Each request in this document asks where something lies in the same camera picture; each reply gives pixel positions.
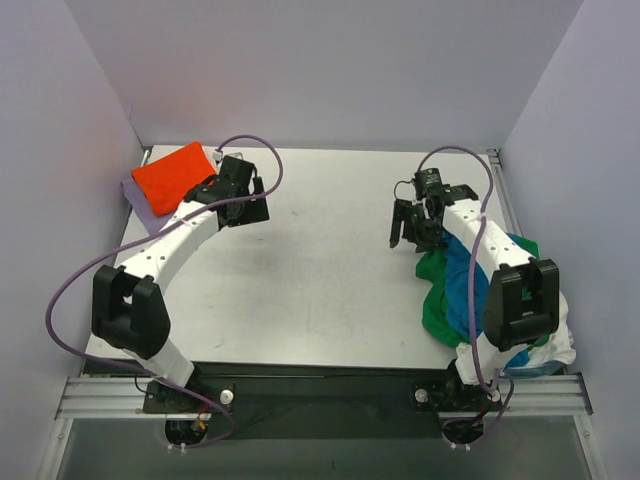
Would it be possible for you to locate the purple cable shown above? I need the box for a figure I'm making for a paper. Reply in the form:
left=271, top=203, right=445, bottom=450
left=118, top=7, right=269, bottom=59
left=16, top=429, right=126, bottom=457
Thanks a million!
left=45, top=134, right=285, bottom=449
left=417, top=145, right=514, bottom=446

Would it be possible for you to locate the blue basket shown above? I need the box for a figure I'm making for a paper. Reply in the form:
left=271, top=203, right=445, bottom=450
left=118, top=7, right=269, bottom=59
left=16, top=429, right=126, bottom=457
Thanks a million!
left=504, top=360, right=564, bottom=379

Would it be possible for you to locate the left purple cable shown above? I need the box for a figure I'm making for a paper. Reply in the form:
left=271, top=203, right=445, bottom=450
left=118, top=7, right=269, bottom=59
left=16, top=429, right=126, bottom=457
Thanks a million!
left=45, top=134, right=285, bottom=449

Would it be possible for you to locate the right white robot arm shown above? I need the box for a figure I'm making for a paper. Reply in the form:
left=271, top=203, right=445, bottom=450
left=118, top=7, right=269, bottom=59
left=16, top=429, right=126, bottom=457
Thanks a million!
left=389, top=168, right=560, bottom=408

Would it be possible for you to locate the orange t shirt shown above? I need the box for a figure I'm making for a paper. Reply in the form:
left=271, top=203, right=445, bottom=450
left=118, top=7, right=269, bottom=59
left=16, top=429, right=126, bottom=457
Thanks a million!
left=131, top=142, right=216, bottom=217

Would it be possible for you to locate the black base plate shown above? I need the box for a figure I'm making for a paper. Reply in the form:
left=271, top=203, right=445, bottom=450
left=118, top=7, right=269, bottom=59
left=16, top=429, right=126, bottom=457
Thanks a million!
left=82, top=358, right=501, bottom=441

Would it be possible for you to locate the blue t shirt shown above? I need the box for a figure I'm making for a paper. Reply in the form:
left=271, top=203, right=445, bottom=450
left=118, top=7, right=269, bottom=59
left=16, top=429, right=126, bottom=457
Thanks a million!
left=442, top=232, right=531, bottom=369

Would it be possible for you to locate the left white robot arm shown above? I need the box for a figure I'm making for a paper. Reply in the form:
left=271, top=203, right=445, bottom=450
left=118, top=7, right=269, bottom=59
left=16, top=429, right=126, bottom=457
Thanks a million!
left=91, top=156, right=269, bottom=412

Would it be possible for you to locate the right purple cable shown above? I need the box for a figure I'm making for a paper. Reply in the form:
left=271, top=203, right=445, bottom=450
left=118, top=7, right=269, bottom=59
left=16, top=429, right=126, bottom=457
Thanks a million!
left=417, top=145, right=514, bottom=446

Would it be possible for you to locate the white t shirt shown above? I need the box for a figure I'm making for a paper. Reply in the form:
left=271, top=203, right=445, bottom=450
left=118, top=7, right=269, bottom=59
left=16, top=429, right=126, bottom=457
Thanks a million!
left=525, top=293, right=577, bottom=369

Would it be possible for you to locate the green t shirt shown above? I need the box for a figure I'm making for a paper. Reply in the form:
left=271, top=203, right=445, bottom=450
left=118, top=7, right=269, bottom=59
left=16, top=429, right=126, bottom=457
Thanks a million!
left=414, top=239, right=549, bottom=351

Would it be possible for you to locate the folded purple t shirt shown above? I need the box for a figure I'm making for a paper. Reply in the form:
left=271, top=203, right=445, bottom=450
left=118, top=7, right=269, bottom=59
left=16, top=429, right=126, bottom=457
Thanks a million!
left=121, top=176, right=174, bottom=235

